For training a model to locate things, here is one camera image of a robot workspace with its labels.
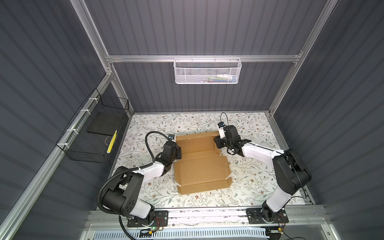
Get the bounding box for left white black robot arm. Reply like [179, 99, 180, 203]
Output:
[97, 141, 182, 222]

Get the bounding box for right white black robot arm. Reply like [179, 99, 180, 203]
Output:
[214, 122, 312, 222]

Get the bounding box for yellow green striped tool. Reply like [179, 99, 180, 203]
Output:
[107, 131, 118, 154]

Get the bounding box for markers in white basket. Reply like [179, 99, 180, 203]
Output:
[200, 74, 238, 84]

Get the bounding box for black foam pad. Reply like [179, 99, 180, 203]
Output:
[87, 112, 120, 137]

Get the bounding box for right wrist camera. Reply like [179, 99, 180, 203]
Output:
[218, 122, 226, 139]

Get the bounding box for left black corrugated cable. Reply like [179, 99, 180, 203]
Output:
[96, 131, 172, 240]

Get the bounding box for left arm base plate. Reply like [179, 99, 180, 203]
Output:
[127, 210, 169, 228]

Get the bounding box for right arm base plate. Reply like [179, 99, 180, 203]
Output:
[246, 208, 289, 224]

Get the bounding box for black wire basket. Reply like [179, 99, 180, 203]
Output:
[57, 91, 130, 164]

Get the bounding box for white wire mesh basket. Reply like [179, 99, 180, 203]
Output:
[173, 57, 242, 85]

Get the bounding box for white perforated cable tray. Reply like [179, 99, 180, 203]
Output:
[89, 227, 271, 240]

